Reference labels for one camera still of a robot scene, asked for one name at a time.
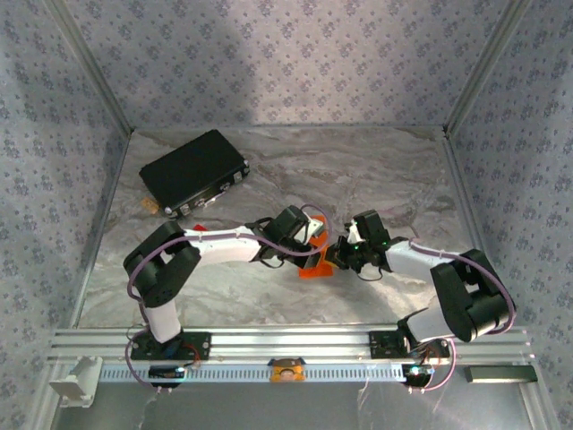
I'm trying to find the orange paper sheet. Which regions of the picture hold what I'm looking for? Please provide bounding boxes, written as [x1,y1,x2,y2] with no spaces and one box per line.
[297,213,337,280]

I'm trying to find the black hard case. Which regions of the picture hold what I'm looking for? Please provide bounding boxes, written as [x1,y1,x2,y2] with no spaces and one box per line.
[138,128,251,220]

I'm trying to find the orange yellow figure sticker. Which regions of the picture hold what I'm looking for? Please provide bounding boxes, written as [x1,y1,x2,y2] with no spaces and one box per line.
[267,357,308,383]

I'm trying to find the right black controller board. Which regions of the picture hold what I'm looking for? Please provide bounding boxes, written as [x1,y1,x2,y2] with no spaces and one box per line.
[401,363,435,387]

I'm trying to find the black controller board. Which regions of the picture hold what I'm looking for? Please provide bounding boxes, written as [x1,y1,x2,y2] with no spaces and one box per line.
[148,365,187,387]
[401,363,435,387]

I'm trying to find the left black controller board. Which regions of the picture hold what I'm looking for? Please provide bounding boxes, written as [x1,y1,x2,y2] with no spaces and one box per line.
[148,365,187,387]

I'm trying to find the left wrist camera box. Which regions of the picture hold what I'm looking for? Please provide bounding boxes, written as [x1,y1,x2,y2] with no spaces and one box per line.
[305,214,327,238]

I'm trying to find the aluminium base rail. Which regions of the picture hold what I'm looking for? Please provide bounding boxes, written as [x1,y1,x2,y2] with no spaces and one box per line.
[44,325,537,366]

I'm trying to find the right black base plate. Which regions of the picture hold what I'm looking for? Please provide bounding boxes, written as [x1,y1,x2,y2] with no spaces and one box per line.
[367,330,451,360]

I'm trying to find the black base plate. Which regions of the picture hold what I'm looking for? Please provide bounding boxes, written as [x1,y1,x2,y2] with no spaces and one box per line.
[130,331,212,362]
[367,330,451,360]

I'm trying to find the slotted grey cable duct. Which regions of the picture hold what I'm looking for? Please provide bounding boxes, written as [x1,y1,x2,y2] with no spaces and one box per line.
[97,361,406,384]

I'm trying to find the aluminium side rail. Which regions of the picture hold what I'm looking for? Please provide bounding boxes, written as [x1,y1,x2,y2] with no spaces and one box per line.
[440,129,511,324]
[71,129,135,328]

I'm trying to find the thin red wire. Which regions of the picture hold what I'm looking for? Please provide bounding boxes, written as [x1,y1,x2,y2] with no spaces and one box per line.
[181,343,202,371]
[420,342,443,367]

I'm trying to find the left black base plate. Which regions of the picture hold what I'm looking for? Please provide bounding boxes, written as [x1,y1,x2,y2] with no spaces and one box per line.
[130,331,212,362]

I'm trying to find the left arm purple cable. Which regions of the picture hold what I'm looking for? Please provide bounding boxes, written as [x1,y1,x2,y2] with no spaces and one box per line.
[124,203,331,396]

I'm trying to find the aluminium corner post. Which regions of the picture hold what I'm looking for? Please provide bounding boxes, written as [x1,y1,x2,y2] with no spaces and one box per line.
[442,0,535,135]
[44,0,136,135]

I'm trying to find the white plastic bracket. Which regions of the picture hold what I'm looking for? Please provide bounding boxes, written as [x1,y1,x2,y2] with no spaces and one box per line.
[47,357,103,409]

